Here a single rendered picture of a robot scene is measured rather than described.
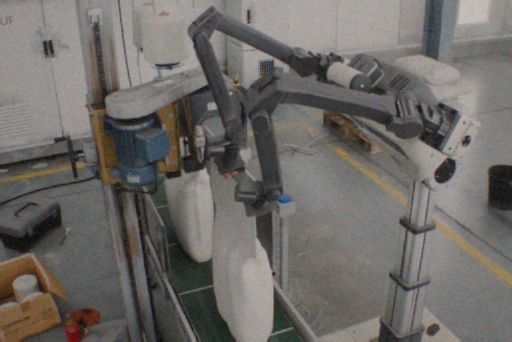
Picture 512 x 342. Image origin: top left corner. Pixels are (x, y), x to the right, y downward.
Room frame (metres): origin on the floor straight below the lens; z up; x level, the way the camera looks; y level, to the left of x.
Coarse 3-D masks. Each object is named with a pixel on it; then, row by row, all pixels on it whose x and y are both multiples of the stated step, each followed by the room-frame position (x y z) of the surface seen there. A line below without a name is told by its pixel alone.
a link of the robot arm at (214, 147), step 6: (234, 132) 1.75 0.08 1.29; (240, 132) 1.76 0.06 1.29; (210, 138) 1.78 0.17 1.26; (216, 138) 1.78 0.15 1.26; (222, 138) 1.79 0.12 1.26; (228, 138) 1.79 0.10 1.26; (234, 138) 1.75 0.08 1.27; (240, 138) 1.76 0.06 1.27; (210, 144) 1.76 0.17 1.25; (216, 144) 1.77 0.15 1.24; (222, 144) 1.77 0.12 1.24; (210, 150) 1.75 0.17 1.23; (216, 150) 1.76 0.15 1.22; (222, 150) 1.77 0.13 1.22; (210, 156) 1.76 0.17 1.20; (216, 156) 1.77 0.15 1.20
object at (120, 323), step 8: (112, 320) 2.22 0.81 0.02; (120, 320) 2.22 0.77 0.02; (88, 328) 2.16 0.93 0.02; (96, 328) 2.16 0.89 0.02; (104, 328) 2.16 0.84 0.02; (112, 328) 2.16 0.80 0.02; (120, 328) 2.16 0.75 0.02; (144, 328) 1.97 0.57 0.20; (88, 336) 2.10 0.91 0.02; (96, 336) 2.10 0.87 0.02; (104, 336) 2.10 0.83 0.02; (112, 336) 2.10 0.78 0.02; (120, 336) 1.97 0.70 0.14; (128, 336) 1.98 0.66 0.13; (144, 336) 1.93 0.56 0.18
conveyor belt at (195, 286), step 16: (160, 176) 3.23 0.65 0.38; (160, 192) 3.01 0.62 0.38; (160, 208) 2.81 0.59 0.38; (176, 240) 2.46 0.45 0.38; (176, 256) 2.31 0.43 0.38; (176, 272) 2.17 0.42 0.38; (192, 272) 2.17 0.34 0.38; (208, 272) 2.17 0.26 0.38; (176, 288) 2.05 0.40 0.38; (192, 288) 2.05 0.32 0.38; (208, 288) 2.05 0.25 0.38; (192, 304) 1.93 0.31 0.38; (208, 304) 1.93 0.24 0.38; (192, 320) 1.82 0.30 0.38; (208, 320) 1.82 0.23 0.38; (224, 320) 1.82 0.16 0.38; (208, 336) 1.72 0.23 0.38; (224, 336) 1.72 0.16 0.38; (272, 336) 1.71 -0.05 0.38; (288, 336) 1.71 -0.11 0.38
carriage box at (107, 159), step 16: (96, 112) 1.89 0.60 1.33; (160, 112) 1.99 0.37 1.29; (176, 112) 2.00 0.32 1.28; (96, 128) 1.88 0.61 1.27; (176, 128) 2.00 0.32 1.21; (96, 144) 1.93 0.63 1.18; (112, 144) 1.91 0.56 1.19; (176, 144) 2.01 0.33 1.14; (112, 160) 1.90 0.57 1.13; (176, 160) 2.00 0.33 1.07
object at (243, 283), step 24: (216, 168) 1.97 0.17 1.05; (216, 192) 1.99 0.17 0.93; (216, 216) 1.94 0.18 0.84; (240, 216) 1.72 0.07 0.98; (216, 240) 1.85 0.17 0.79; (240, 240) 1.71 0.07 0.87; (216, 264) 1.85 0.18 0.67; (240, 264) 1.64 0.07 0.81; (264, 264) 1.66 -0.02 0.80; (216, 288) 1.84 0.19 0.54; (240, 288) 1.63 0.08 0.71; (264, 288) 1.64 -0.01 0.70; (240, 312) 1.62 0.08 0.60; (264, 312) 1.63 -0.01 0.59; (240, 336) 1.62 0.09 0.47; (264, 336) 1.64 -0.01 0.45
